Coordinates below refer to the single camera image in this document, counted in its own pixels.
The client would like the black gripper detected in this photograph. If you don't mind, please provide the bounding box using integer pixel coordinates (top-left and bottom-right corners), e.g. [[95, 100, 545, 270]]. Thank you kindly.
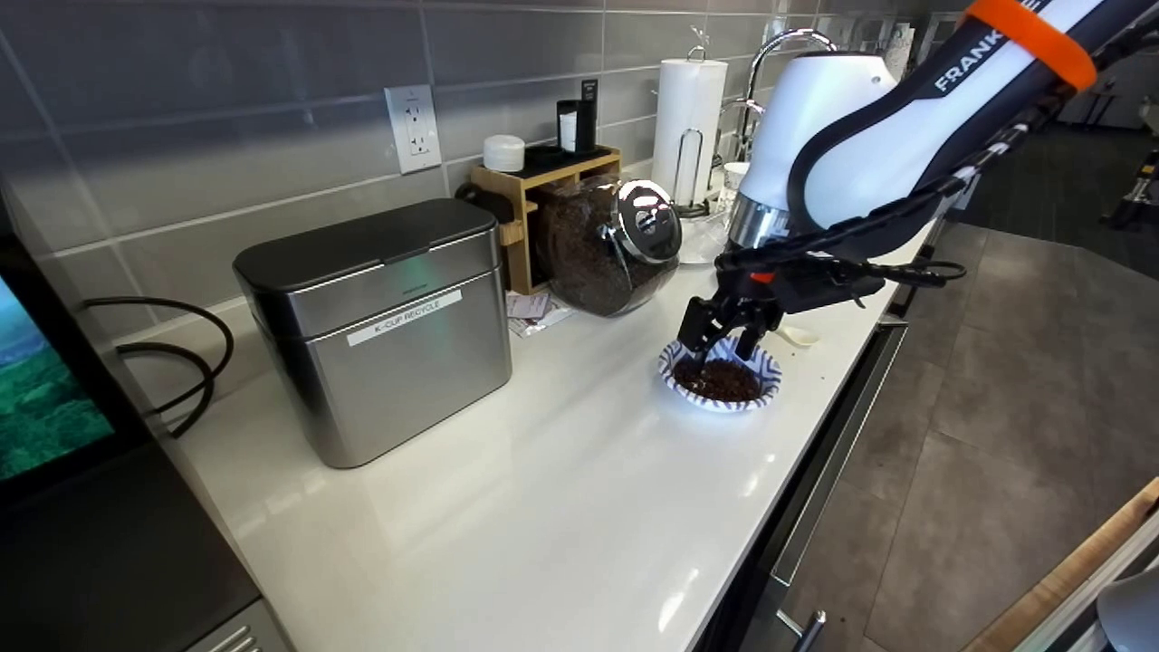
[[672, 247, 898, 365]]

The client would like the metal paper towel holder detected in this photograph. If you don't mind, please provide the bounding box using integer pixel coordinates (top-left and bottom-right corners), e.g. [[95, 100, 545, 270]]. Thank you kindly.
[[665, 20, 717, 220]]

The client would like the white paper towel roll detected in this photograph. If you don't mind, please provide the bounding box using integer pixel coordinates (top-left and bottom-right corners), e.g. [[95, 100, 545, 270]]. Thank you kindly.
[[647, 53, 731, 211]]

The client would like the grey round object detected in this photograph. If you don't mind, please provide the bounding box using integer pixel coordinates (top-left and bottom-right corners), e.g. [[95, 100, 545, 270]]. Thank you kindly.
[[1095, 567, 1159, 652]]

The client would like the large brown bean heap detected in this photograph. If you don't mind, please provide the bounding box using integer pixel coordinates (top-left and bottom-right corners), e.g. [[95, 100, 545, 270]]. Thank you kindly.
[[668, 354, 766, 410]]

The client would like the long wooden stir stick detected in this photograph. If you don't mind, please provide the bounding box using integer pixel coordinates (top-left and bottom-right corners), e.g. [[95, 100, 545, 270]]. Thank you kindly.
[[775, 323, 822, 354]]

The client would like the blue patterned plate, heaped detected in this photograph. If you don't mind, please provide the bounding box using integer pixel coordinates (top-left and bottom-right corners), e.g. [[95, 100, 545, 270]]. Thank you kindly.
[[652, 338, 784, 419]]

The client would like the clear zip plastic bag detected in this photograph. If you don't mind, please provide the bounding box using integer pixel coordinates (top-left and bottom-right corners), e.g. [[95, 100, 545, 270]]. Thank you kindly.
[[678, 212, 728, 268]]

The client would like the crumpled white napkin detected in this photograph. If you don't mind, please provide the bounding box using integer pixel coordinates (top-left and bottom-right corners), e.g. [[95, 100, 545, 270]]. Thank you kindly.
[[504, 286, 571, 342]]

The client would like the wooden countertop rack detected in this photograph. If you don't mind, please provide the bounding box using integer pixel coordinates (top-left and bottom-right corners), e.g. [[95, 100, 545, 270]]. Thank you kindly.
[[468, 144, 626, 298]]

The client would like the tall black container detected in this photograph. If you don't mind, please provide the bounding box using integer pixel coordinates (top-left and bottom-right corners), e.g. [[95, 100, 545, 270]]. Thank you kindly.
[[577, 75, 602, 156]]

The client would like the black container with white label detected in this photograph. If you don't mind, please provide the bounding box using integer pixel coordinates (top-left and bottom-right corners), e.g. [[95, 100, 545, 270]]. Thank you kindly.
[[554, 99, 582, 156]]

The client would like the small white jar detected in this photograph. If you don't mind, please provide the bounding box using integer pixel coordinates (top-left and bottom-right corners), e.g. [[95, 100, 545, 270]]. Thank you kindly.
[[481, 132, 530, 176]]

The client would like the tall chrome faucet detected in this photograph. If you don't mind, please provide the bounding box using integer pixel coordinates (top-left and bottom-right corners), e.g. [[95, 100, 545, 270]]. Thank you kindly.
[[741, 24, 845, 93]]

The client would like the tall white bottle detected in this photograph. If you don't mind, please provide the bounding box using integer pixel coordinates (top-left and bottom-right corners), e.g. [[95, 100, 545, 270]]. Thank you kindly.
[[882, 19, 918, 74]]

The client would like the stainless steel lidded bin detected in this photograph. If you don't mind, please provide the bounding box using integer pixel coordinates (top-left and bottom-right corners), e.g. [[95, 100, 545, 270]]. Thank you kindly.
[[230, 194, 516, 471]]

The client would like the wooden furniture edge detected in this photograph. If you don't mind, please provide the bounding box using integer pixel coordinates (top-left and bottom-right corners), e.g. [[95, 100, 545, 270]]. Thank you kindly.
[[964, 476, 1159, 652]]

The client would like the computer monitor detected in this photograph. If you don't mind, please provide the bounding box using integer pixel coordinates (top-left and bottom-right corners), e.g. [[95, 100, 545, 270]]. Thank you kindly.
[[0, 194, 155, 501]]

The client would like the long metal drawer handle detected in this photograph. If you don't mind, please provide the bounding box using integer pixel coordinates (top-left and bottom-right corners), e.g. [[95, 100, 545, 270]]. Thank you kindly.
[[766, 323, 911, 593]]

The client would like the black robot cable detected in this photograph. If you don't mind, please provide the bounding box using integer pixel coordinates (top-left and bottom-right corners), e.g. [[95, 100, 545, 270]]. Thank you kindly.
[[719, 111, 1052, 295]]

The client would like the short metal drawer handle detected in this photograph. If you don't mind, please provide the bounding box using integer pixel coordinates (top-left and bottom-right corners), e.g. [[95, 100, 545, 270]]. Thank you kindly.
[[770, 604, 831, 652]]

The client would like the wall power outlet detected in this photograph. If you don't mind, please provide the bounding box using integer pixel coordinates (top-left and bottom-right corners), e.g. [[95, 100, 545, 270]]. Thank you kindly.
[[381, 78, 444, 176]]

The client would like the orange strap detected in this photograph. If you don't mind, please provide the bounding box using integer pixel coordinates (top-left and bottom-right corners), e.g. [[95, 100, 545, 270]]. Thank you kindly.
[[964, 0, 1104, 93]]

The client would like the black power cable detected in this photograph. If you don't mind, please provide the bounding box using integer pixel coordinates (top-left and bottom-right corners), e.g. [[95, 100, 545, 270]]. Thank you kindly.
[[76, 295, 240, 442]]

